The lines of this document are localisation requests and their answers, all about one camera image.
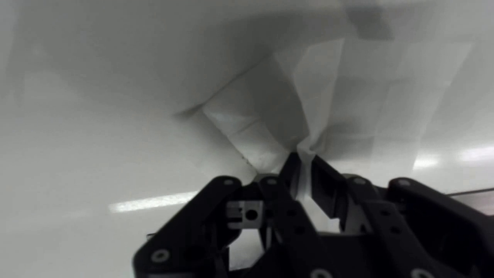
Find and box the small white paper towel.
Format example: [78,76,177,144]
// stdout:
[202,38,475,201]

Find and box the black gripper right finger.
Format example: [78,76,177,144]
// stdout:
[308,153,494,278]

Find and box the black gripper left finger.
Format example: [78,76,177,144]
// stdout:
[131,150,331,278]

